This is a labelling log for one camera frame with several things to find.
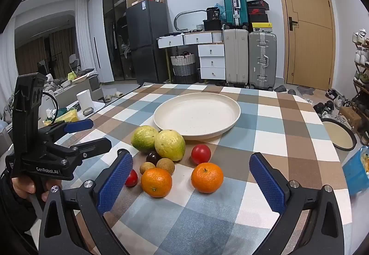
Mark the wooden door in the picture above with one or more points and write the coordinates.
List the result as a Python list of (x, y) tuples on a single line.
[(308, 41)]

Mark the orange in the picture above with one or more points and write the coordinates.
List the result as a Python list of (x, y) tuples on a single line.
[(207, 177), (156, 182)]

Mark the yellow black box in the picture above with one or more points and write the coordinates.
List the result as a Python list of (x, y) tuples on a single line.
[(261, 26)]

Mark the wooden shoe rack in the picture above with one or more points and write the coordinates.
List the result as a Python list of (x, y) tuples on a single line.
[(360, 93)]

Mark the group of sneakers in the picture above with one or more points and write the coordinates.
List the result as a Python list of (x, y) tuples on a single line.
[(361, 56)]

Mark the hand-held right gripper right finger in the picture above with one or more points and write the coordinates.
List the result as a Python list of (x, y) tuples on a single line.
[(266, 185)]

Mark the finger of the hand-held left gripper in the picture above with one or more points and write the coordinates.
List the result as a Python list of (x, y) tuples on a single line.
[(77, 126), (95, 145)]

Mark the woven basket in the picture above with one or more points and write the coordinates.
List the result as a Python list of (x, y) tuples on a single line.
[(184, 66)]

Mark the red tomato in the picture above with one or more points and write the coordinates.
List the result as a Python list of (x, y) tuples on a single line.
[(201, 154), (132, 178)]

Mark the white drawer desk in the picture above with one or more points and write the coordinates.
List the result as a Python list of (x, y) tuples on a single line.
[(212, 56)]

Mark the person's left hand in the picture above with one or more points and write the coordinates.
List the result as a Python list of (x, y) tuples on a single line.
[(24, 185)]

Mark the blue plastic bin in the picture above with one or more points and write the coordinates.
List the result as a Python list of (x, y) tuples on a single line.
[(353, 171)]

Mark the white curtain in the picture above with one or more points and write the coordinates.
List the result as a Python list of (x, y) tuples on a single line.
[(83, 33)]

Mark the striped floor mat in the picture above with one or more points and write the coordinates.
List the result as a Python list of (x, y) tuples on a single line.
[(148, 84)]

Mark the grey shoes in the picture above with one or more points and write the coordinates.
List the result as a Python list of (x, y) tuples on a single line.
[(304, 90)]

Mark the brown cardboard box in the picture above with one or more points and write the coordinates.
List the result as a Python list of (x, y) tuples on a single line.
[(350, 116)]

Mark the black red shoe box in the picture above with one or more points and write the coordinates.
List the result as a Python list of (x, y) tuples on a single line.
[(258, 4)]

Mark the teal suitcase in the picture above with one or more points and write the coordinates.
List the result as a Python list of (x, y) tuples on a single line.
[(230, 4)]

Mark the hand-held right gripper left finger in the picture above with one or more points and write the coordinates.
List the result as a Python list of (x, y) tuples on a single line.
[(114, 183)]

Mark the green guava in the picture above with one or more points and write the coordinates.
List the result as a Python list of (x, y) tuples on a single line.
[(142, 138)]

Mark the dark plum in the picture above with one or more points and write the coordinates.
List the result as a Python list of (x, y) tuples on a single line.
[(152, 158)]

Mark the white paper roll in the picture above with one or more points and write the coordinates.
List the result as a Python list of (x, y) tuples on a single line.
[(85, 99)]

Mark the black plastic basket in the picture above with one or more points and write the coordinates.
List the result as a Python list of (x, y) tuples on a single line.
[(212, 25)]

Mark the round cream tray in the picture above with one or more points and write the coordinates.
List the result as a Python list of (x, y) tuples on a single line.
[(338, 134)]

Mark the yellow guava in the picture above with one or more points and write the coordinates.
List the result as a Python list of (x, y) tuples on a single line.
[(170, 145)]

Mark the labelled cardboard box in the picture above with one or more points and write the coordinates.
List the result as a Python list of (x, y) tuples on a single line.
[(138, 2)]

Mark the brown longan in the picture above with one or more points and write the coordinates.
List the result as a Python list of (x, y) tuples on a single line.
[(145, 168), (167, 165)]

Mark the black labelled container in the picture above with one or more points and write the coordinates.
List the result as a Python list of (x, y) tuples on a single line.
[(213, 13)]

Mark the grey arched mirror frame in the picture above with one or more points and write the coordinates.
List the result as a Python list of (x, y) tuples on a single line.
[(180, 15)]

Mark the pair of beige slippers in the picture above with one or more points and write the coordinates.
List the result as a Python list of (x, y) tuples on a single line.
[(114, 96)]

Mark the white cabinet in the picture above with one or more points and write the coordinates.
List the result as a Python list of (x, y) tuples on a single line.
[(98, 41)]

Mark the checked tablecloth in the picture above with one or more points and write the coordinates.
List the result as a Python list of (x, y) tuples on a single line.
[(259, 142)]

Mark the small grey case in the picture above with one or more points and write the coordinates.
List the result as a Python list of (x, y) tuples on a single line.
[(88, 111)]

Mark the office chair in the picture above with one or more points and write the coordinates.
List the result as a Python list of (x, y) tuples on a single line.
[(74, 62)]

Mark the silver suitcase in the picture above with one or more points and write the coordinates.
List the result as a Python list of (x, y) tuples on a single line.
[(262, 62)]

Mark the beige suitcase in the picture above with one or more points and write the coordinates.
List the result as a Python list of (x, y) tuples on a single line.
[(236, 56)]

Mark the cream plate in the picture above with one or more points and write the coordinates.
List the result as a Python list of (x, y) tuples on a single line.
[(196, 116)]

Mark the dark glass wardrobe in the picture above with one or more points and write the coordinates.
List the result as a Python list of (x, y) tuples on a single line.
[(115, 27)]

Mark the dark fridge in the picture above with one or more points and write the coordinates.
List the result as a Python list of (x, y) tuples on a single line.
[(147, 41)]

